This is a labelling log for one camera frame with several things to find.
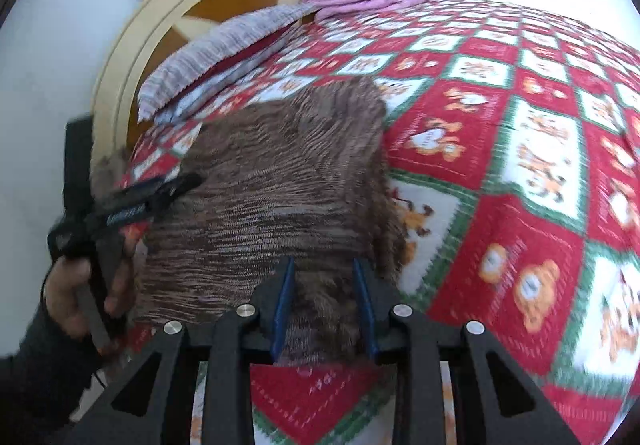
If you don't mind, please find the person's left hand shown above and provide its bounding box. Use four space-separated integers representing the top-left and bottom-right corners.
43 236 139 339

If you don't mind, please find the red patchwork cartoon bedspread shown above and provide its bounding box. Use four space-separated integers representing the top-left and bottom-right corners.
126 0 639 444

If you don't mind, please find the striped grey pillow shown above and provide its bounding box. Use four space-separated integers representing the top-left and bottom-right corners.
137 3 317 124

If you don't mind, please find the brown striped knit sweater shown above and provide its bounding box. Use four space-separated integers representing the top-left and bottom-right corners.
105 76 406 365

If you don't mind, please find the person's left dark sleeve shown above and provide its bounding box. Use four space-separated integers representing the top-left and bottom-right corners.
0 268 116 445

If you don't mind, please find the cream and brown headboard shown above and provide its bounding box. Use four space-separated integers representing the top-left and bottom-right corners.
92 0 300 163

